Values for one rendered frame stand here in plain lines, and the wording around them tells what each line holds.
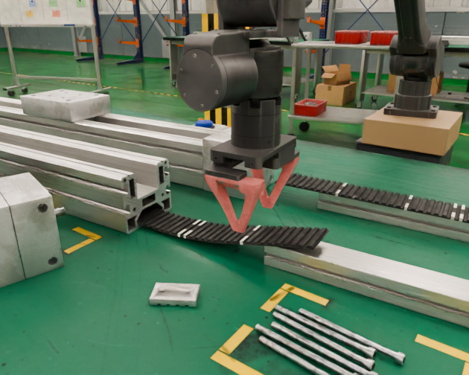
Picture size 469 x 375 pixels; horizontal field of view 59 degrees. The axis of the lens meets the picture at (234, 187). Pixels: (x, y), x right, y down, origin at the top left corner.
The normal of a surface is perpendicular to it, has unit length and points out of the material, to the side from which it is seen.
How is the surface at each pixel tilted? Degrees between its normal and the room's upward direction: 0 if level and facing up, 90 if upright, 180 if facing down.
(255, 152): 0
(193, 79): 90
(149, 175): 90
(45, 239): 90
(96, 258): 0
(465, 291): 0
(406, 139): 90
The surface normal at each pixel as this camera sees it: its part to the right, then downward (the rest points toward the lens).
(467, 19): -0.58, 0.31
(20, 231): 0.62, 0.29
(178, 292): 0.00, -0.93
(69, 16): -0.26, 0.36
